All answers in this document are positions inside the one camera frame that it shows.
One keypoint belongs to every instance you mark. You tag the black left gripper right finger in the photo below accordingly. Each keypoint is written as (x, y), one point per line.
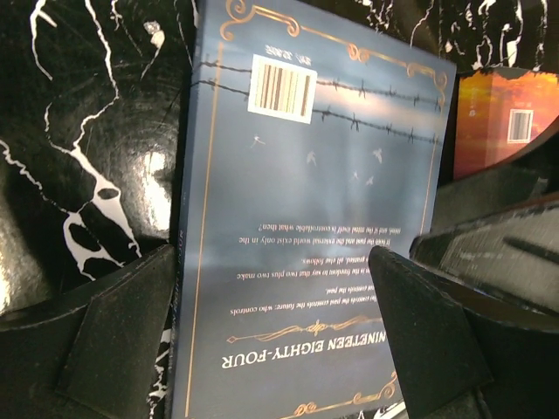
(460, 353)

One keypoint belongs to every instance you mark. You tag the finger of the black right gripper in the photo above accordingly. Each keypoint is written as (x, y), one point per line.
(512, 255)
(527, 175)

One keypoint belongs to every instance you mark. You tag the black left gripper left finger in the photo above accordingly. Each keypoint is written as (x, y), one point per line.
(89, 353)

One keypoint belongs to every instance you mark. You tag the blue orange sunset book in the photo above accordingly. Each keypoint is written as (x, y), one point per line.
(500, 111)

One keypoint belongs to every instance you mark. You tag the grey-blue Nineteen Eighty-Four book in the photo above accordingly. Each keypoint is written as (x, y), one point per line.
(311, 140)

